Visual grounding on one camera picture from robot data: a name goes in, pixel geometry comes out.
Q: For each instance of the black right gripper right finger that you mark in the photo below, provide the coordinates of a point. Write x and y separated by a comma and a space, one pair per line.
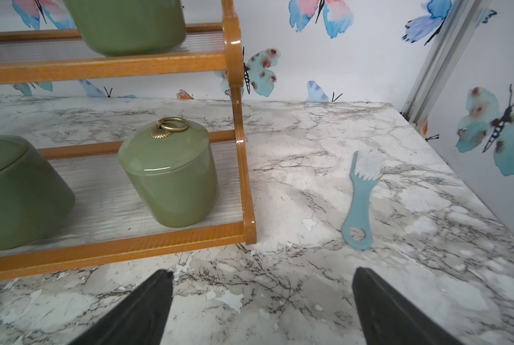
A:
387, 317

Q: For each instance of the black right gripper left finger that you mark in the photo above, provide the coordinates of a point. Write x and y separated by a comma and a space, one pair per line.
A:
140, 318

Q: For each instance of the orange wooden three-tier shelf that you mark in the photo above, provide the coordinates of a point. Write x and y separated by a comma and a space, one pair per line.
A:
229, 58

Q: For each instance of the small green canister bottom right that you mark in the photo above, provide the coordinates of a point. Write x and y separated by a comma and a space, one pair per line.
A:
171, 166

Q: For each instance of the small green canister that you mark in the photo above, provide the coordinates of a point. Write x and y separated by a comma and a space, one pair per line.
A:
34, 198
171, 166

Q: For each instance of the small green canister bottom middle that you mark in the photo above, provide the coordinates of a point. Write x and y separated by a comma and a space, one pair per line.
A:
34, 198

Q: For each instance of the green canister middle right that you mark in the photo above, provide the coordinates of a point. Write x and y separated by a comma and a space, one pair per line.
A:
121, 28

